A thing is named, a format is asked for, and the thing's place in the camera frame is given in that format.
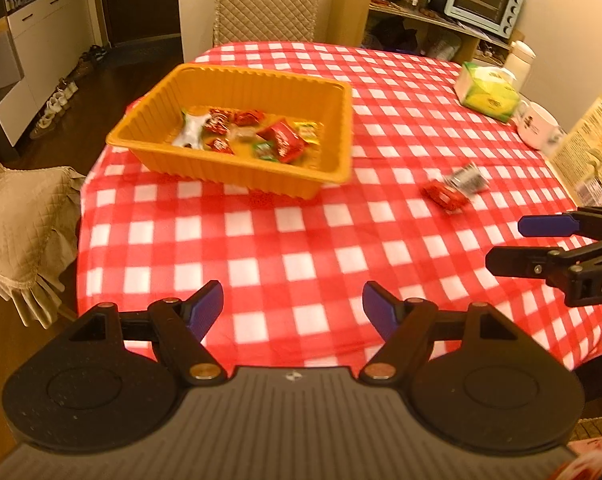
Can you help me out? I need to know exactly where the red square snack packet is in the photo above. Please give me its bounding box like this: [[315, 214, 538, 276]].
[[421, 180, 470, 212]]

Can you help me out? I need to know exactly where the grey barcode snack packet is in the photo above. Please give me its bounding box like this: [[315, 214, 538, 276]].
[[444, 162, 488, 197]]

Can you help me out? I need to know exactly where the silver white snack wrapper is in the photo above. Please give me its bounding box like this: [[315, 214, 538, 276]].
[[172, 112, 211, 150]]

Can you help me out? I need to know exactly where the green small candy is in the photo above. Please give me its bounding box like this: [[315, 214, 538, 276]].
[[252, 141, 278, 162]]

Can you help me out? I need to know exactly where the large red snack packet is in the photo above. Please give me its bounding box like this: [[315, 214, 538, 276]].
[[256, 119, 305, 164]]

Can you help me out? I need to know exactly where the yellow red small candy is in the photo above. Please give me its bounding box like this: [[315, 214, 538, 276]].
[[294, 122, 320, 145]]

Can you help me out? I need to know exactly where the orange plastic tray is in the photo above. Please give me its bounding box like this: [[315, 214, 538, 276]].
[[107, 64, 352, 198]]

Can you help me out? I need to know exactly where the red orange candy packet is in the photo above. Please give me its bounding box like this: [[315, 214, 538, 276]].
[[232, 110, 265, 127]]

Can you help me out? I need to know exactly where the red gold candy wrapper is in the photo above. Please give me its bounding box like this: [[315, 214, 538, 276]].
[[203, 108, 234, 136]]

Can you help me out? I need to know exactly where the sunflower printed box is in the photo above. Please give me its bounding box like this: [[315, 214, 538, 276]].
[[547, 92, 602, 206]]

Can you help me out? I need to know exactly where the white ceramic mug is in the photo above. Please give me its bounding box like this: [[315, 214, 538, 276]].
[[512, 99, 560, 151]]

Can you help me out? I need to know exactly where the green yellow tissue pack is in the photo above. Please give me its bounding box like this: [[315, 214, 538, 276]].
[[454, 62, 520, 122]]

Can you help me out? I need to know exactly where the white thermos bottle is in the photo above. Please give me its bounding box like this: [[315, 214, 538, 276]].
[[504, 40, 536, 91]]

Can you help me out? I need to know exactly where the beige quilted side chair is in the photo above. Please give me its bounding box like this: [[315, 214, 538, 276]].
[[0, 162, 85, 330]]

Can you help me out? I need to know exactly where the wooden shelf unit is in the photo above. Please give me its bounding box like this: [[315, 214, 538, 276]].
[[326, 0, 510, 66]]

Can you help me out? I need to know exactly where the beige quilted chair back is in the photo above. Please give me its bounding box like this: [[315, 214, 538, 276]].
[[213, 0, 319, 46]]

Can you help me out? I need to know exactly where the white drawer cabinet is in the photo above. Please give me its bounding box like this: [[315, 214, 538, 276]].
[[0, 0, 94, 152]]

